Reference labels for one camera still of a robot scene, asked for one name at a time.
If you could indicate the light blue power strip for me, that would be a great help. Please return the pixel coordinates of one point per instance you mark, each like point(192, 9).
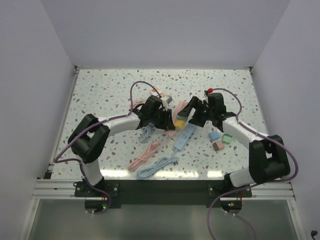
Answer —
point(184, 137)

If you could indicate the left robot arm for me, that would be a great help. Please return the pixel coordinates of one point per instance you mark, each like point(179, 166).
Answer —
point(88, 139)

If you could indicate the turquoise charger plug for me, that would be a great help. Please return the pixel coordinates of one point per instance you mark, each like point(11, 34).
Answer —
point(181, 118)

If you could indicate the pink brown charger plug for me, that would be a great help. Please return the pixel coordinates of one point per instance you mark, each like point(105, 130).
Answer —
point(218, 146)

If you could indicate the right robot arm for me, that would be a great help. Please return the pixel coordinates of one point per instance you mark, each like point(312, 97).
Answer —
point(267, 157)

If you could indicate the light green charger plug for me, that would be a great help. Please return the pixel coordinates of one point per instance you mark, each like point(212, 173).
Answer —
point(227, 139)

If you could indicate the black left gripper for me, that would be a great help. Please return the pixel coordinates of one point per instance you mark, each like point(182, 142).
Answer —
point(167, 121)

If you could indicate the white tiger cube socket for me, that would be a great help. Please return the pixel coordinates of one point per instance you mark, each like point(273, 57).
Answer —
point(156, 91)

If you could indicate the yellow charger plug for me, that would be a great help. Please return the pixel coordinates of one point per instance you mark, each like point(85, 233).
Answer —
point(180, 124)

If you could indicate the light blue charger plug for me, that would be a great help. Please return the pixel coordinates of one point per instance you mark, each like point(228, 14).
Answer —
point(214, 136)

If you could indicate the black mounting base plate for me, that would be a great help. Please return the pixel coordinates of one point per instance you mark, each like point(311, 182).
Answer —
point(148, 192)

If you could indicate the pink power strip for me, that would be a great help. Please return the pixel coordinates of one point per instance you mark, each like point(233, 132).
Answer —
point(177, 109)

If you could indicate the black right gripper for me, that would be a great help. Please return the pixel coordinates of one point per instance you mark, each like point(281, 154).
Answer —
point(192, 104)

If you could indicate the aluminium front rail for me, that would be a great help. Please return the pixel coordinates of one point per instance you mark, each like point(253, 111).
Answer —
point(54, 189)

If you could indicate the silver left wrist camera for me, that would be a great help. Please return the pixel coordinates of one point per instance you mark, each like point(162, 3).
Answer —
point(166, 99)

